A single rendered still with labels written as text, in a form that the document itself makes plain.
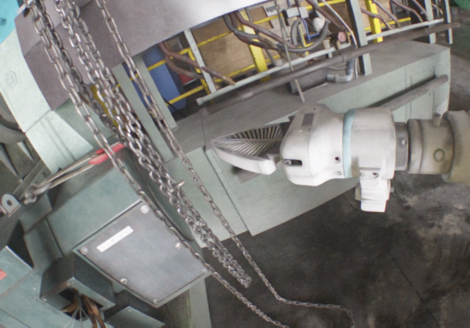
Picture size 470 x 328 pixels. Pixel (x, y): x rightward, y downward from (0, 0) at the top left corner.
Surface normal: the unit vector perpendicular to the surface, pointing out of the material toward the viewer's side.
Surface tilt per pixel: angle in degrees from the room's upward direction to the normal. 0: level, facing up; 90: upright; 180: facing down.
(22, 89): 90
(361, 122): 60
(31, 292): 90
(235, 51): 90
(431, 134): 32
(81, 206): 45
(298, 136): 1
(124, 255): 90
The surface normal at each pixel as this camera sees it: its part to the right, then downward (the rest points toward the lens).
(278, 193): 0.19, 0.47
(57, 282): -0.36, -0.78
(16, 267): 0.49, 0.31
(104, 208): 0.09, -0.33
